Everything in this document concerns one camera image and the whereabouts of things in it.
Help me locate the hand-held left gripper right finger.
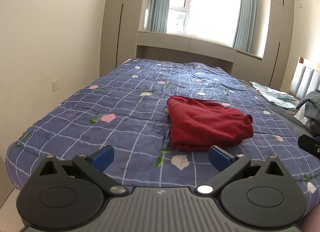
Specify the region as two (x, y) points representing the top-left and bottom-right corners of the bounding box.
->
(197, 145), (292, 195)

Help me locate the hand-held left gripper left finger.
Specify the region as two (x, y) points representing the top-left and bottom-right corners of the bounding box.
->
(34, 145), (127, 195)

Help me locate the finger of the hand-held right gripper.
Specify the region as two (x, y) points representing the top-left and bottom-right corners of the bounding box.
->
(298, 134), (320, 161)

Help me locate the dark red long-sleeved sweater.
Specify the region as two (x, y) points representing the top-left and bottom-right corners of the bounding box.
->
(166, 95), (254, 153)

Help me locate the silver bag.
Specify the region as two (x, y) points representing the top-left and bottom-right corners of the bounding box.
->
(292, 102), (311, 123)

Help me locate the dark grey quilted jacket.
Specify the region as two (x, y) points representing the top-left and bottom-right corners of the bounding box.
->
(299, 91), (320, 138)

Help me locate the blue checked floral blanket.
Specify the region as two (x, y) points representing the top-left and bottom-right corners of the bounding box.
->
(5, 58), (318, 208)

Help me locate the light blue cloth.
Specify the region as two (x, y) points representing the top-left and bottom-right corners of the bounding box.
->
(251, 81), (300, 109)

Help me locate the padded wooden headboard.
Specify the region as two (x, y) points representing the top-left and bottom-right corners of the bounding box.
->
(289, 57), (320, 98)

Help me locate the beige wardrobe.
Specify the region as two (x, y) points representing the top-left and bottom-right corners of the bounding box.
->
(260, 0), (296, 92)
(100, 0), (150, 78)

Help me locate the beige window cabinet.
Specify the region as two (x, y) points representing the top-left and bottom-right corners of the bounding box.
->
(135, 31), (263, 83)

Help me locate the light blue curtain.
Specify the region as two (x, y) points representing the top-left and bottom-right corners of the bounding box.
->
(146, 0), (174, 34)
(232, 0), (259, 53)

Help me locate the white-framed window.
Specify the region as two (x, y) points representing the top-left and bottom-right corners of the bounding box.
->
(166, 0), (243, 47)

